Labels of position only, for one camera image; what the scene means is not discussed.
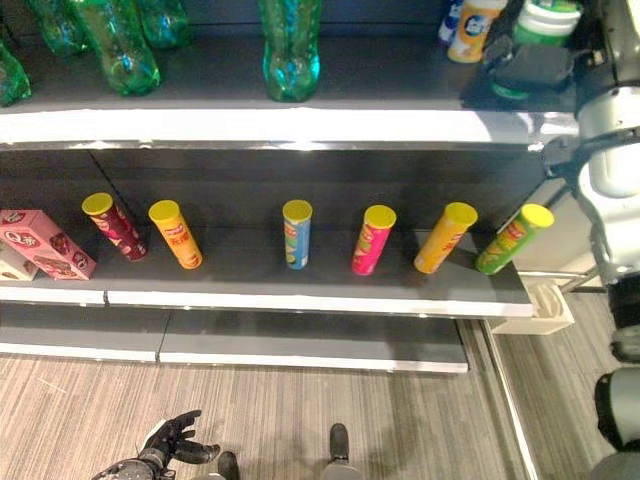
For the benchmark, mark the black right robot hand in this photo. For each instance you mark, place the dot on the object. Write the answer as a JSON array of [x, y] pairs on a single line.
[[540, 65]]

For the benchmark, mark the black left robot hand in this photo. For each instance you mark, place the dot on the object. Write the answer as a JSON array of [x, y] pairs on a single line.
[[172, 440]]

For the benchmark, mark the green jar with white lid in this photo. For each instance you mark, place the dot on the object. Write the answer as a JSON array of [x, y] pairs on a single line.
[[547, 27]]

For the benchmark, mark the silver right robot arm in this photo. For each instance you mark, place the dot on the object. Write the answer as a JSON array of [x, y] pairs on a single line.
[[610, 165]]

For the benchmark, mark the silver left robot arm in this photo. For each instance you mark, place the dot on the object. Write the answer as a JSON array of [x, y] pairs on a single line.
[[125, 470]]

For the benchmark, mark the robot left leg dark foot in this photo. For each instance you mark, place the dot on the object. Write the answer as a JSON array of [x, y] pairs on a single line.
[[227, 465]]

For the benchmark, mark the robot leg dark foot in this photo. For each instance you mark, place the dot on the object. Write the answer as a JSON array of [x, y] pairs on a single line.
[[227, 465], [340, 445]]

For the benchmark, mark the orange yellow jar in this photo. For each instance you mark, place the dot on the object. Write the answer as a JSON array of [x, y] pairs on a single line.
[[472, 35]]

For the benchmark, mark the blue white jar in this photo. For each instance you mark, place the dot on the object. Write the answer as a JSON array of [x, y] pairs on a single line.
[[450, 20]]

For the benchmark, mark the dark shelf board white edge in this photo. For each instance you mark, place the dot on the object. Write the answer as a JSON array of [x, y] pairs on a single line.
[[75, 335], [50, 292], [320, 340], [350, 120], [325, 292]]

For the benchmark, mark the robot right leg dark foot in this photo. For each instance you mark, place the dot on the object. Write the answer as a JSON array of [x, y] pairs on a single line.
[[340, 445]]

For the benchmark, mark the green chip can yellow lid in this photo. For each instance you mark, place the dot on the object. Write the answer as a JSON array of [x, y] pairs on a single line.
[[512, 240]]

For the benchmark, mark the orange chip can yellow lid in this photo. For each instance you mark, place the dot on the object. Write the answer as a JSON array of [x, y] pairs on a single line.
[[177, 235]]

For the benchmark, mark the maroon chip can yellow lid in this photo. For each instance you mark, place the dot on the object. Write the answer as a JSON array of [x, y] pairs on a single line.
[[117, 227]]

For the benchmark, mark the pink snack box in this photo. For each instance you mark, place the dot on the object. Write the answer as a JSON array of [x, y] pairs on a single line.
[[47, 242]]

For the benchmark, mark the white snack box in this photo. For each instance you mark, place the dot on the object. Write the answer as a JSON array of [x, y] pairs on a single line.
[[12, 267]]

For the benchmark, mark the blue chip can yellow lid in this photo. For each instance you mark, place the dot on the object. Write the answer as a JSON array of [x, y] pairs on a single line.
[[297, 235]]

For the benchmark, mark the dark shelf back panel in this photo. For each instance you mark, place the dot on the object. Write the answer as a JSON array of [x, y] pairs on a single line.
[[325, 175]]

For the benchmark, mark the pink chip can yellow lid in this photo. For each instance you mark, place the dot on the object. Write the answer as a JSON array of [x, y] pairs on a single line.
[[371, 242]]

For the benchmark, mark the white shelf base foot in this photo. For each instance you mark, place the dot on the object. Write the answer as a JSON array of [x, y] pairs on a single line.
[[545, 312]]

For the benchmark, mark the green plastic bottle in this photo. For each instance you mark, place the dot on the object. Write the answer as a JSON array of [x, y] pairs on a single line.
[[165, 22], [291, 55], [57, 27], [125, 55], [10, 80]]

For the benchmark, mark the metal floor strip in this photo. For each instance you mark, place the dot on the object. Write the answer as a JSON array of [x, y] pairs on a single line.
[[510, 400]]

